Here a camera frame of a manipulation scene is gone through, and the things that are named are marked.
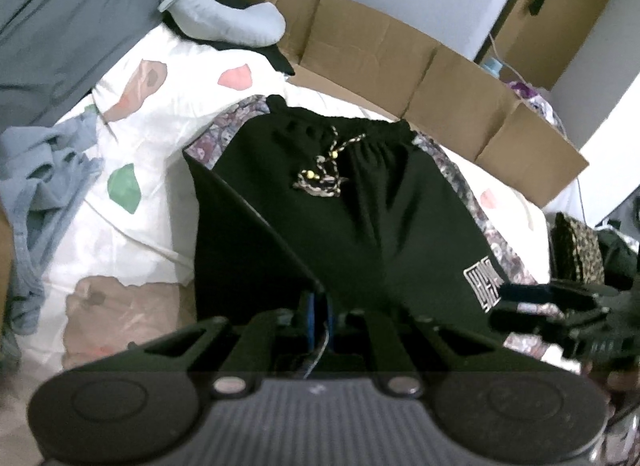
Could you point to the blue-grey neck pillow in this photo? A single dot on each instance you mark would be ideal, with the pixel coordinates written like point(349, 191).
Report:
point(225, 20)

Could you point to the tall brown panel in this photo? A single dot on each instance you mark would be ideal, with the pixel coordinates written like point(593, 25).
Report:
point(540, 45)

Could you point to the brown cardboard sheet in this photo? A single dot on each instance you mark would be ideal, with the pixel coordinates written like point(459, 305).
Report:
point(375, 50)

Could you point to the black shorts patterned side stripes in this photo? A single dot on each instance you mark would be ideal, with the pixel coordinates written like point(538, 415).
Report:
point(400, 226)

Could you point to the white printed blanket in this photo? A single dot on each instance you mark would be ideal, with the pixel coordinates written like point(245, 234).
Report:
point(165, 145)

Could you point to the light blue bottle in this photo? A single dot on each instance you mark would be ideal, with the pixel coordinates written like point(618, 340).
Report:
point(494, 66)

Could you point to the purple white package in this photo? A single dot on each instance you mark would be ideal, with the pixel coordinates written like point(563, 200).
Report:
point(525, 90)

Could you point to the leopard print cloth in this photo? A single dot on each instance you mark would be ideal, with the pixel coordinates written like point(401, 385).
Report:
point(575, 246)

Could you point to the grey bed sheet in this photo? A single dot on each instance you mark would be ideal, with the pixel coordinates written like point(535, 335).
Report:
point(60, 20)

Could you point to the light blue cloth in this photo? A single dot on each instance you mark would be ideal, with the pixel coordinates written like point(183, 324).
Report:
point(45, 160)

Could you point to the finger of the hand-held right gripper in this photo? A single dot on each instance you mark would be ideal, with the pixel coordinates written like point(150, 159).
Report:
point(550, 296)
point(540, 322)

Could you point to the dark green cloth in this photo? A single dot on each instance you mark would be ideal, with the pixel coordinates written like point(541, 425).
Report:
point(617, 256)

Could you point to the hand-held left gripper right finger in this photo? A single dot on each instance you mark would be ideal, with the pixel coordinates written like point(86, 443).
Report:
point(330, 318)

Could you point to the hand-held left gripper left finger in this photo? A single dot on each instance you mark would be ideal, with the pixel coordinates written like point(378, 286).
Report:
point(311, 318)

